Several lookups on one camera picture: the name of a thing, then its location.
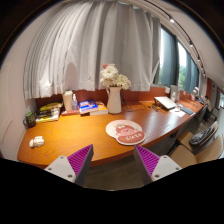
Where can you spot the grey curtain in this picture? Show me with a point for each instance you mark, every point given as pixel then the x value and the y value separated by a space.
pixel 167 71

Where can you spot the white ceramic vase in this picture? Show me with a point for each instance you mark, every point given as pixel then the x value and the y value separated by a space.
pixel 114 100

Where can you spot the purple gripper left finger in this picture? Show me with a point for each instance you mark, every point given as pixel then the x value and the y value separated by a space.
pixel 73 168

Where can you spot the silver laptop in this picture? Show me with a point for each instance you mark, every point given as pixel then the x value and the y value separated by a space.
pixel 165 102

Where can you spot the yellow black book stack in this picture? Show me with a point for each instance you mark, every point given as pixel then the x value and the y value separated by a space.
pixel 49 112

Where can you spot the dark green mug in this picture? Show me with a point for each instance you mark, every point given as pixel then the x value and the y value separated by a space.
pixel 30 120

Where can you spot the white paper sheet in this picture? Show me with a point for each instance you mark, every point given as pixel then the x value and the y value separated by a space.
pixel 177 112

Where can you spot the clear small bottle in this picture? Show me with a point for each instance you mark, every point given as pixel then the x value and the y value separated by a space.
pixel 74 102

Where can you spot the blue book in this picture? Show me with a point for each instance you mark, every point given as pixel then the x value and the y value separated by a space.
pixel 87 106

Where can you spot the wooden chair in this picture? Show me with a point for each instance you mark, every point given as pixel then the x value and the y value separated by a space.
pixel 201 147

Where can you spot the white computer mouse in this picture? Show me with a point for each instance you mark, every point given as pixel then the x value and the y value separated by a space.
pixel 38 141

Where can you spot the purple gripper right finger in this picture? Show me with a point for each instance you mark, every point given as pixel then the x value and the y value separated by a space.
pixel 153 167

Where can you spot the white flower bouquet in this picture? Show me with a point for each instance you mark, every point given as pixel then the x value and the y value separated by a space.
pixel 109 77

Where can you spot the black keyboard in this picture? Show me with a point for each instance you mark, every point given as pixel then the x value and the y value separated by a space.
pixel 187 111

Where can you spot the pink cartoon mouse pad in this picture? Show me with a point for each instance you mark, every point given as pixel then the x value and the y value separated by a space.
pixel 126 132

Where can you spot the white curtain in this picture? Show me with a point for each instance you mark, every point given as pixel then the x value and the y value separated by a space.
pixel 81 36

